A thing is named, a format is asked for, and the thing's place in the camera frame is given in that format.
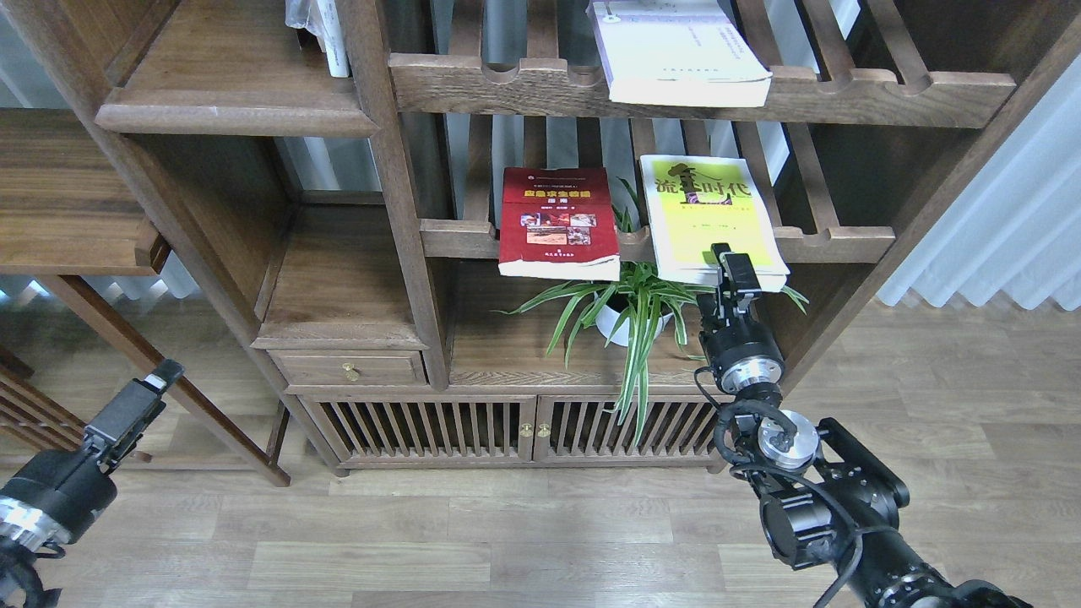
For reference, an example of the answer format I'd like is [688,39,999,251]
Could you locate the red cover book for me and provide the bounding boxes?
[498,168,620,281]

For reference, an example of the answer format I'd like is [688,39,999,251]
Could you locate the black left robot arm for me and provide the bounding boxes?
[1,359,185,607]

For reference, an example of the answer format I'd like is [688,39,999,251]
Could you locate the dark wooden bookshelf unit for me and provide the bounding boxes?
[3,1,1078,472]

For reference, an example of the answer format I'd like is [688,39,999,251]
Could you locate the yellow green cover book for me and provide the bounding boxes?
[640,155,789,292]

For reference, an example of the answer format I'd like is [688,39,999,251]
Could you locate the white purple cover book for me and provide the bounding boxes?
[586,1,772,108]

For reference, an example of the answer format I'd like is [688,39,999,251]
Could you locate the left slatted cabinet door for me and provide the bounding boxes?
[301,395,537,470]

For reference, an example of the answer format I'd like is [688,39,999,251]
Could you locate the slatted cabinet door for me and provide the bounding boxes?
[533,395,725,472]
[301,395,537,470]

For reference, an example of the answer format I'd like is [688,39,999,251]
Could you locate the wooden side table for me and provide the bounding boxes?
[1,108,291,487]

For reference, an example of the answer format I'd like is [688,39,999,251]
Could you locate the small wooden drawer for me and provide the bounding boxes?
[268,351,427,386]

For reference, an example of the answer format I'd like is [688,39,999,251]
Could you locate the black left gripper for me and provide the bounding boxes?
[1,359,185,551]

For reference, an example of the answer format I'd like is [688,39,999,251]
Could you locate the white curtain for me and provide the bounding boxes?
[877,61,1080,310]

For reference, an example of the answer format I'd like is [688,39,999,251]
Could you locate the green spider plant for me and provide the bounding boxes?
[498,177,810,444]

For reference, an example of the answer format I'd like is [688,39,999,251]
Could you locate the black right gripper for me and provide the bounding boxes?
[696,243,786,395]

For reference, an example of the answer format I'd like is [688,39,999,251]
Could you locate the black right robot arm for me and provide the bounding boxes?
[698,243,1023,607]

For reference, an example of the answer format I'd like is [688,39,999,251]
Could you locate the white plant pot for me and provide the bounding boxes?
[595,293,675,348]

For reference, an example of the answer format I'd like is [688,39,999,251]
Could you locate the right slatted cabinet door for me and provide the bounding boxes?
[533,395,725,472]

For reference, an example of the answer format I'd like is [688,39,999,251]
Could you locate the white rolled papers in plastic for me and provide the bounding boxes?
[285,0,350,78]

